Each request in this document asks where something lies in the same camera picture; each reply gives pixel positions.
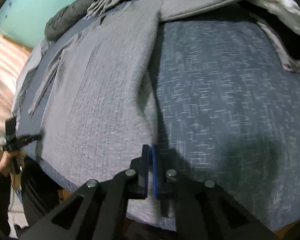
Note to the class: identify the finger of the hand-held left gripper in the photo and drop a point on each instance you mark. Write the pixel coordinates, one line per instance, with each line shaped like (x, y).
(30, 138)

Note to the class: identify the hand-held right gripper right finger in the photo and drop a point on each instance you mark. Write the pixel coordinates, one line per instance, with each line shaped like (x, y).
(155, 175)

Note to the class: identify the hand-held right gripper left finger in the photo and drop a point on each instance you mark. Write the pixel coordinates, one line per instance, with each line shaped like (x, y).
(145, 170)

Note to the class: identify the grey knit sweater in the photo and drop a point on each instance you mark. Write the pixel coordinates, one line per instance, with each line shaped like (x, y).
(102, 92)

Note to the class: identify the person's left hand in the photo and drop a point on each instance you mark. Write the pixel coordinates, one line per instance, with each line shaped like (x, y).
(5, 165)

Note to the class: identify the person's black clothing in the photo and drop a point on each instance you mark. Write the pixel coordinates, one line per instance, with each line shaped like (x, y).
(37, 192)

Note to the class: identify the light grey blanket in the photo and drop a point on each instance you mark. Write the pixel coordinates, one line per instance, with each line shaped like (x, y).
(30, 62)

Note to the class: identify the bed with blue sheet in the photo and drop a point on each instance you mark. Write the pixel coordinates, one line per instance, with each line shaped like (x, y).
(215, 92)

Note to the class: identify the dark grey rolled duvet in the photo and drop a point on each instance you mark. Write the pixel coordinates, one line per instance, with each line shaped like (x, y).
(65, 20)

